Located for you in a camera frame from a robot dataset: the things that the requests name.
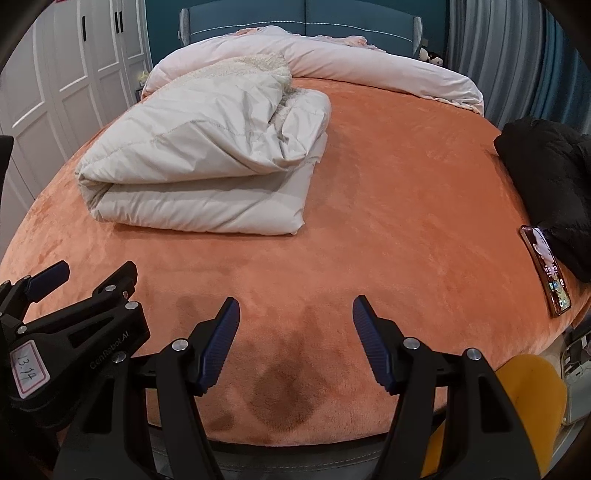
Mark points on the grey white object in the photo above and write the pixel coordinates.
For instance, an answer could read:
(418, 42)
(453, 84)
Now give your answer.
(577, 374)

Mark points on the small plush toy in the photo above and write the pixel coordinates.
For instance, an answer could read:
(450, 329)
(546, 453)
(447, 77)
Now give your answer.
(431, 56)

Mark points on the orange plush bed blanket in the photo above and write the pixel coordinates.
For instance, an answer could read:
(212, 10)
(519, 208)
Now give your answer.
(369, 207)

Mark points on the black puffer jacket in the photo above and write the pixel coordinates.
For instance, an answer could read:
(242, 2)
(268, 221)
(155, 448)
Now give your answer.
(554, 184)

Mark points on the pale pink duvet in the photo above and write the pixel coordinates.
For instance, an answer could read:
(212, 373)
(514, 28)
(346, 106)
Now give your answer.
(369, 69)

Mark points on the grey curtain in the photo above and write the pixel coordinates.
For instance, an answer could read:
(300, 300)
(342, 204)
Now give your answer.
(498, 55)

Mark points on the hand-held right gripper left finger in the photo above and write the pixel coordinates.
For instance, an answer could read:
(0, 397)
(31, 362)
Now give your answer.
(217, 344)

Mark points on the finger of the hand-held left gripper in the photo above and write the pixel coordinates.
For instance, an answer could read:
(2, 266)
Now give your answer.
(48, 279)
(117, 284)

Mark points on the smartphone with lit screen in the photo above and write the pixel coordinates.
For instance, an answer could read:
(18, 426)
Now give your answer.
(549, 272)

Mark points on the yellow chair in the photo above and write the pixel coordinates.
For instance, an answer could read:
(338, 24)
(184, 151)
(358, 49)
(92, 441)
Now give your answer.
(531, 392)

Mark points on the white panelled wardrobe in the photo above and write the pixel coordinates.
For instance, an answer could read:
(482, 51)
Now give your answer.
(55, 69)

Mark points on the blue padded headboard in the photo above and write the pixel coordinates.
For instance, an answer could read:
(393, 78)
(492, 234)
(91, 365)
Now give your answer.
(277, 18)

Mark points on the cream quilted blanket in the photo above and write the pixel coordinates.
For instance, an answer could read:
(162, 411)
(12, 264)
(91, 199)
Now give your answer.
(194, 152)

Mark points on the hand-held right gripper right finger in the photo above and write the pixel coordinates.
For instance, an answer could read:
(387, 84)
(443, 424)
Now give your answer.
(374, 344)

